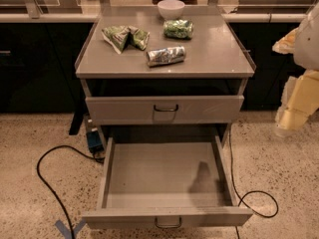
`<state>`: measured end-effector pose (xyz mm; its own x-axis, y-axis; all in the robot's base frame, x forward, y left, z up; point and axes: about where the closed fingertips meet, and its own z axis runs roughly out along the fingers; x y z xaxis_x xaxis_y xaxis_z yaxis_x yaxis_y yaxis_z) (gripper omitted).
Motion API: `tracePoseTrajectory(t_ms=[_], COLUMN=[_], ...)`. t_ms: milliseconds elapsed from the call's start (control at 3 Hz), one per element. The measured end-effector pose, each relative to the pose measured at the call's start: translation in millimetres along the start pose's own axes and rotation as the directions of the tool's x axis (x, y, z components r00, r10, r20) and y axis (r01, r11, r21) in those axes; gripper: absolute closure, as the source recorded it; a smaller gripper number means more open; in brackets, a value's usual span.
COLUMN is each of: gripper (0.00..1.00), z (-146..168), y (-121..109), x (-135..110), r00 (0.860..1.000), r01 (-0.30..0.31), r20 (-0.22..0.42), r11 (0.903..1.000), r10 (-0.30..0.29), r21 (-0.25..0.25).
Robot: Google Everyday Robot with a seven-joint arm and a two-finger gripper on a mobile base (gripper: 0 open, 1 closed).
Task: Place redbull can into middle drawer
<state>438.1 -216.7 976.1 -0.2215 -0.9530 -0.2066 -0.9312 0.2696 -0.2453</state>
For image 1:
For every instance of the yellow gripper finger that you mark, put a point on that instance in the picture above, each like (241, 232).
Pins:
(286, 45)
(299, 101)

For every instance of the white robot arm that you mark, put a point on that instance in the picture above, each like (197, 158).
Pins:
(306, 54)

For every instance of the green soda can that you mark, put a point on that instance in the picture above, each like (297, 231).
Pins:
(179, 29)

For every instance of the grey drawer cabinet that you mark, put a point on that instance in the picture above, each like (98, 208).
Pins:
(215, 64)

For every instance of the grey open middle drawer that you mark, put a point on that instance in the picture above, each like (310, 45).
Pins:
(167, 185)

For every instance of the grey top drawer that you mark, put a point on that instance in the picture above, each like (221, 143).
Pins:
(166, 110)

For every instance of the white bowl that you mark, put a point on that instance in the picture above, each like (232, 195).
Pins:
(170, 9)

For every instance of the green chip bag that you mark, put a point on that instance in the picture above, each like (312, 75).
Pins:
(121, 36)

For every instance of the blue power box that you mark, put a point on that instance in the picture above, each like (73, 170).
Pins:
(94, 142)

